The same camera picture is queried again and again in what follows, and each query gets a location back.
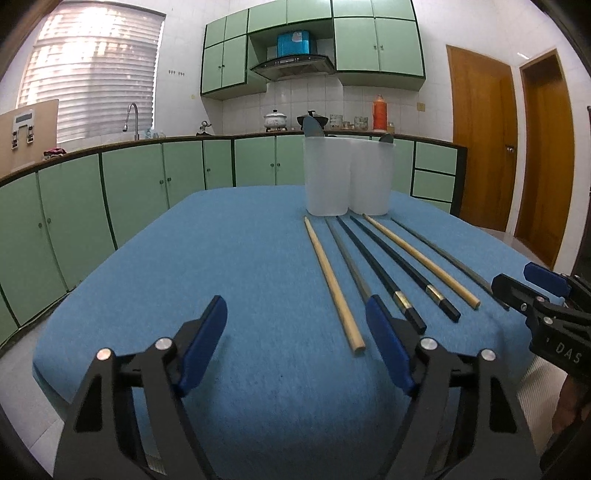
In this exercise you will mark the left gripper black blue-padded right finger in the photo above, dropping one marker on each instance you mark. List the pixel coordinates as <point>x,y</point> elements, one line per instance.
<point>464,420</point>

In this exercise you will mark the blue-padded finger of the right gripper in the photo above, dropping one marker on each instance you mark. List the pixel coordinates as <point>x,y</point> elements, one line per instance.
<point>548,280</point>

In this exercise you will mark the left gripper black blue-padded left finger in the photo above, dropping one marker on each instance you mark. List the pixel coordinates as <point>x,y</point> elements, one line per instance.
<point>127,419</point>

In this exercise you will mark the grey chopstick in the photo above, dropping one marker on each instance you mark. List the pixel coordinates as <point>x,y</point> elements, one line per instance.
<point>361,284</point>
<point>474,276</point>

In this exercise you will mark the black chopstick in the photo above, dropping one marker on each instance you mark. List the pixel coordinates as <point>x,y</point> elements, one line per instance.
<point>443,303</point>
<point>393,289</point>

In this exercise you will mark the light wooden chopstick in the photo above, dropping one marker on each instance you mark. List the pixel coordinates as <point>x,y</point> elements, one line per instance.
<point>472,300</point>
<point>351,330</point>

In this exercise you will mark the large silver spoon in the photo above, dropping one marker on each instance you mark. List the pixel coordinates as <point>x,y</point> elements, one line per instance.
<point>312,128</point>

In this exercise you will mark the green lower kitchen cabinets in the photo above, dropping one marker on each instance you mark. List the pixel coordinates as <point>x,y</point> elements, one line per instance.
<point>60,220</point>

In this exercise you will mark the green kitchen cabinets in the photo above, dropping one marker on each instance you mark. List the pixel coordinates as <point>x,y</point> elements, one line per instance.
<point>60,220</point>
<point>362,43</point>

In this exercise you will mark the green upper kitchen cabinets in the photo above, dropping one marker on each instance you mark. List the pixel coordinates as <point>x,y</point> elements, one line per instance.
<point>362,43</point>

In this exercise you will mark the person's right hand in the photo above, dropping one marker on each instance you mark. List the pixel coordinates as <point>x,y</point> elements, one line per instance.
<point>573,405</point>

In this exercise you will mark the wooden door right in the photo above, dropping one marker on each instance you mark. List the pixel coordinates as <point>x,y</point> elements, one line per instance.
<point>550,154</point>

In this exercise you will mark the wooden door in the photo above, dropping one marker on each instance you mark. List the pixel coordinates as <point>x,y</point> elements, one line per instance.
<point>485,122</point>
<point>550,154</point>

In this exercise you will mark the wooden door left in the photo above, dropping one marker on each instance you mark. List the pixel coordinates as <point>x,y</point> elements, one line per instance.
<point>485,122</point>

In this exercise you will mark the white plastic utensil holder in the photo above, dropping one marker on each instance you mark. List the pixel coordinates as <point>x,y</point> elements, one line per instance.
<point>344,175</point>

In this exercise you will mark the orange thermos flask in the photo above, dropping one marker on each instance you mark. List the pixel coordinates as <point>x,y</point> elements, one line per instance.
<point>380,114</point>

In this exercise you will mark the glass jars on counter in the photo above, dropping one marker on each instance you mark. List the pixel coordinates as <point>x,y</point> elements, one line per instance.
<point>357,123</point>

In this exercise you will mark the small kettle on counter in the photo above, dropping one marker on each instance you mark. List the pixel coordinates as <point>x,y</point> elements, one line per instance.
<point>203,129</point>

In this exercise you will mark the brown cardboard box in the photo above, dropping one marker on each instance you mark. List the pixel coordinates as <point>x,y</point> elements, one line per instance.
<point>26,134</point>

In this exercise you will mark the white cooking pot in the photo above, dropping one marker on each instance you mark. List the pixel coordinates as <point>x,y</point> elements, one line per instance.
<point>275,121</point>

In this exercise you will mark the black range hood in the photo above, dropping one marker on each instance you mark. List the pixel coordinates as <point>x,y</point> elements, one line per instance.
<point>293,66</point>

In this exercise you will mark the blue box above hood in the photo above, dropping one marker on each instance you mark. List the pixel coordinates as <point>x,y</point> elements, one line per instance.
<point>298,42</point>

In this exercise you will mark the window with white blinds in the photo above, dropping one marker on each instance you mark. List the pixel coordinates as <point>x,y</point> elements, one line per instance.
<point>99,60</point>

